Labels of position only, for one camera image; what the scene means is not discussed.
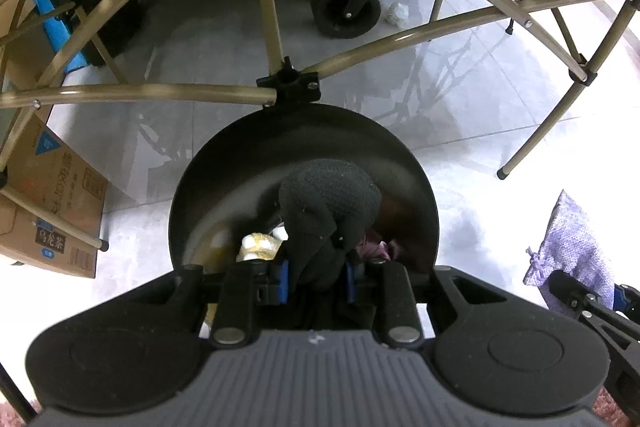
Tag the dark container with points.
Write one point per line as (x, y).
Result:
(110, 2)

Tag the tan folding table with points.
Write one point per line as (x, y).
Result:
(150, 93)

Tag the pink fuzzy rug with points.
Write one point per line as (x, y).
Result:
(622, 412)

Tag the pink cloth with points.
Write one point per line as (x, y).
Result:
(377, 247)

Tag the crumpled white paper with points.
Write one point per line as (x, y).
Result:
(397, 14)

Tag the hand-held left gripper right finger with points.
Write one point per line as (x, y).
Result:
(350, 283)

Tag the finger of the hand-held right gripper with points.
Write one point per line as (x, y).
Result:
(575, 297)
(629, 299)

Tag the cardboard box with blue label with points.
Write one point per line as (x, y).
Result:
(55, 187)

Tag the white sponge block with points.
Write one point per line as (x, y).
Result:
(280, 233)

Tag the black knit glove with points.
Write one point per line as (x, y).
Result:
(325, 207)

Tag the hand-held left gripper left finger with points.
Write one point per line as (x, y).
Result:
(284, 282)

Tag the black round bin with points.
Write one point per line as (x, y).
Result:
(240, 157)

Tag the cream yellow sponge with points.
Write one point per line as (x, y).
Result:
(257, 247)

